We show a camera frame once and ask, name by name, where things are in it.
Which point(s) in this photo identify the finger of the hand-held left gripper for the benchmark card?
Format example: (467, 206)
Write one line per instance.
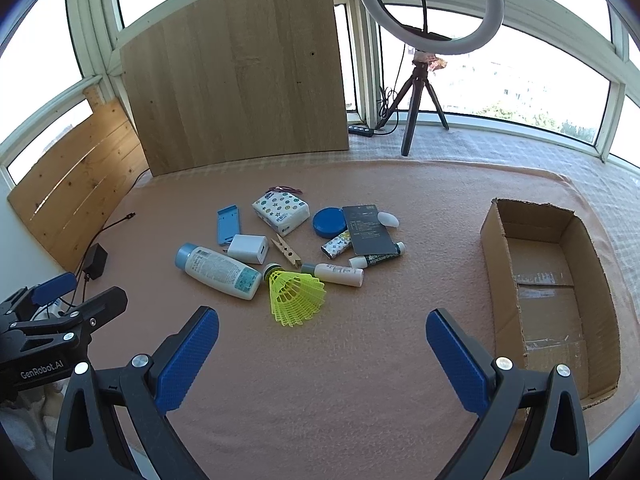
(55, 286)
(100, 307)

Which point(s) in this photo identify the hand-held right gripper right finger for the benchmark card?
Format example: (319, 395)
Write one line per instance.
(457, 365)

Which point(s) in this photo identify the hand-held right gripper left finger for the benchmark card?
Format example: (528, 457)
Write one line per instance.
(187, 355)

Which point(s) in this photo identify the white lotion bottle blue cap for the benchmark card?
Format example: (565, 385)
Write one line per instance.
(215, 270)

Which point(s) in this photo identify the white charger plug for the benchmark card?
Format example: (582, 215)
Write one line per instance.
(247, 248)

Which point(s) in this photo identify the yellow shuttlecock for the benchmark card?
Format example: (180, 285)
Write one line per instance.
(295, 295)

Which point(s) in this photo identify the cardboard box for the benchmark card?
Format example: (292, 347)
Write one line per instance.
(545, 270)

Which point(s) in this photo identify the green and white tube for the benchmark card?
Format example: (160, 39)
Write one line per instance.
(382, 258)

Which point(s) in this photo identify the blue plastic phone stand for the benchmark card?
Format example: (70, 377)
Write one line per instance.
(229, 225)

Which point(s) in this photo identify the wooden clothespin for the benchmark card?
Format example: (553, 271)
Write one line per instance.
(286, 251)

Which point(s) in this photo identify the small white bottle grey cap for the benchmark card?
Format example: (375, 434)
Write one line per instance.
(340, 275)

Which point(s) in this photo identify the translucent white cap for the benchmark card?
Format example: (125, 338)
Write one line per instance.
(389, 220)

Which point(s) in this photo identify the black and yellow card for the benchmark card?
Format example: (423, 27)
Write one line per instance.
(367, 230)

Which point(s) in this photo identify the patterned white lip balm tube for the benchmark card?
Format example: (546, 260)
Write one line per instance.
(335, 246)

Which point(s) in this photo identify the blue round lid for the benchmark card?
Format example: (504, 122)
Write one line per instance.
(327, 222)

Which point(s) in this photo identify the person's left hand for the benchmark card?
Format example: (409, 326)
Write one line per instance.
(35, 425)

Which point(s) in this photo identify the black power adapter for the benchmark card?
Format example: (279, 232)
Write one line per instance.
(95, 262)

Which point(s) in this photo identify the pine slat panel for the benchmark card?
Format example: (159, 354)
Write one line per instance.
(75, 185)

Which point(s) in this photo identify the pink blanket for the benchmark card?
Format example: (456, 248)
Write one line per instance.
(350, 385)

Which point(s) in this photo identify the patterned tissue pack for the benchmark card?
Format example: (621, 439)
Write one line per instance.
(280, 210)

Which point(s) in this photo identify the large light wooden board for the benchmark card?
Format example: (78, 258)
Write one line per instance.
(235, 70)

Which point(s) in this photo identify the pink crumpled wrapper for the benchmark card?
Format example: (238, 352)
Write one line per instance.
(435, 63)

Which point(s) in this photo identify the white window frame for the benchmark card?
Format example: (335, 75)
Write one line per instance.
(612, 120)

